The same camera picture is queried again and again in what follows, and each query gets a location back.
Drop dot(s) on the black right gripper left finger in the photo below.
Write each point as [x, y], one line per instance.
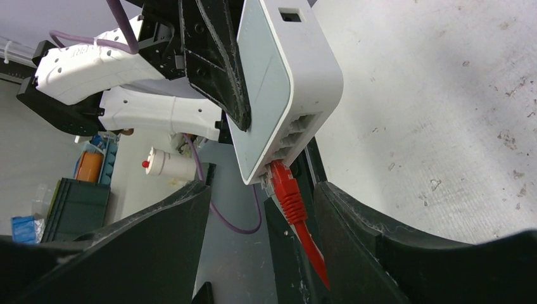
[151, 256]

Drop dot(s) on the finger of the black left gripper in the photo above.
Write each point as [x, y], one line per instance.
[213, 65]

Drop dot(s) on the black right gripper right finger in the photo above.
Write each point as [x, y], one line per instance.
[373, 258]

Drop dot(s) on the white network switch box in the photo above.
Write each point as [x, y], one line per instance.
[293, 80]

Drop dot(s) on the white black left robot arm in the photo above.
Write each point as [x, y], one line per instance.
[175, 67]

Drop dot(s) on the dark green storage crate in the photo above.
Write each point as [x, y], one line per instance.
[78, 207]

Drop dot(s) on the white bottle red cap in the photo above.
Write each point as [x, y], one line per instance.
[162, 163]

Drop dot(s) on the orange tape roll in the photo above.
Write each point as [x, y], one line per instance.
[89, 166]

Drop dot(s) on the blue foil packet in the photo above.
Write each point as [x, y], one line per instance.
[27, 230]

